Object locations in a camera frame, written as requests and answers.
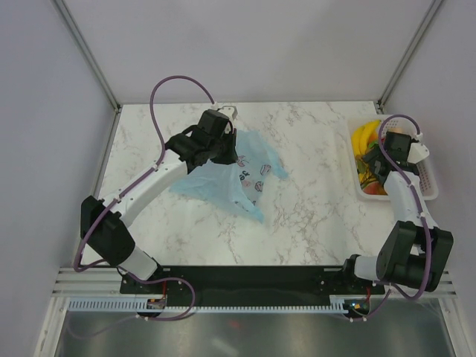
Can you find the aluminium corner post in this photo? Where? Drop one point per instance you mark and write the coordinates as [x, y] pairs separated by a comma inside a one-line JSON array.
[[76, 34], [416, 40]]

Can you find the yellow fake banana bunch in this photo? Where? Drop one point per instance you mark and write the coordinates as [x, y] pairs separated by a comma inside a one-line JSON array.
[[363, 136]]

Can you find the aluminium frame rail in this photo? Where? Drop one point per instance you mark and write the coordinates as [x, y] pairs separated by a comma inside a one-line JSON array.
[[105, 282]]

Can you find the brown fake longan bunch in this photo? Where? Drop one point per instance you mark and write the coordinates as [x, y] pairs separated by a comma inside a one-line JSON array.
[[365, 175]]

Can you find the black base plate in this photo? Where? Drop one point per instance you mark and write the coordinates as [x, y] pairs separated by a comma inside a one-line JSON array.
[[268, 285]]

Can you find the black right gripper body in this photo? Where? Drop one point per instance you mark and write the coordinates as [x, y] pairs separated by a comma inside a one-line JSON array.
[[372, 163]]

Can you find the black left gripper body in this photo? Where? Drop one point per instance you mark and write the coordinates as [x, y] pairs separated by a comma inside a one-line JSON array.
[[223, 150]]

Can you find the light blue plastic bag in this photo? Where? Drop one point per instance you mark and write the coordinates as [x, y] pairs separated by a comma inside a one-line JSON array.
[[235, 188]]

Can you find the white plastic fruit basket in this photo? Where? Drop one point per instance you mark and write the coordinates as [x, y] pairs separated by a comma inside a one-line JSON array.
[[428, 183]]

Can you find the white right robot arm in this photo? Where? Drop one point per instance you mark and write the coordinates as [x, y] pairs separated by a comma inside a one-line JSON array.
[[417, 250]]

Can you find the right aluminium corner post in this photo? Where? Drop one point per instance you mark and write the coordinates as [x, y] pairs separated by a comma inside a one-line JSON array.
[[416, 40]]

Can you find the white slotted cable duct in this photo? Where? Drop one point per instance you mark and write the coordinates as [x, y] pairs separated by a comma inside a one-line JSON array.
[[145, 305]]

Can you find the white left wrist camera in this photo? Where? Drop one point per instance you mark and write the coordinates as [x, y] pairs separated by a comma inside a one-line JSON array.
[[230, 111]]

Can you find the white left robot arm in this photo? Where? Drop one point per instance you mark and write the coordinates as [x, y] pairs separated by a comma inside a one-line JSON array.
[[105, 222]]

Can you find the orange fake peach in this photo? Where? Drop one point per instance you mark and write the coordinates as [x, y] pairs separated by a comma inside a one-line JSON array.
[[374, 189]]

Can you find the left aluminium corner post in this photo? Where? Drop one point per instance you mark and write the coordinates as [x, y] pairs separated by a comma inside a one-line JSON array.
[[76, 34]]

